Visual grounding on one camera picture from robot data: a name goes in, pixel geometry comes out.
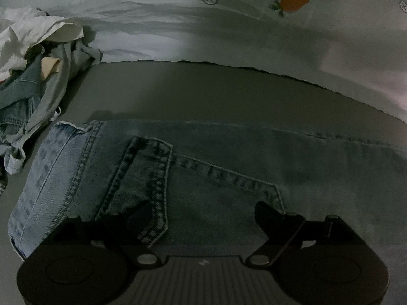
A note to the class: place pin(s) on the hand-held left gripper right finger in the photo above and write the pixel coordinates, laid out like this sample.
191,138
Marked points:
270,219

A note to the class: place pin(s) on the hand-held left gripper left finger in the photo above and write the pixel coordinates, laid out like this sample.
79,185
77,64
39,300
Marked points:
140,213

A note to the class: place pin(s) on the blue denim jeans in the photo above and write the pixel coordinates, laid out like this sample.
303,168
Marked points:
222,152

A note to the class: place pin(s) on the grey garment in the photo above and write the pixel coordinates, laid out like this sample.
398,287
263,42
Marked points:
54,89

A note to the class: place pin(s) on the faded denim garment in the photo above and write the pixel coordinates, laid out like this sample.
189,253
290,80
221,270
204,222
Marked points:
19,89

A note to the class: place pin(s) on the cream cloth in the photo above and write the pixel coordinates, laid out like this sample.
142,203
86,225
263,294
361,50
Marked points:
49,65

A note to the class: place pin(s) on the white carrot print sheet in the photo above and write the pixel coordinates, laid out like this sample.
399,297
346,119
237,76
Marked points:
190,31

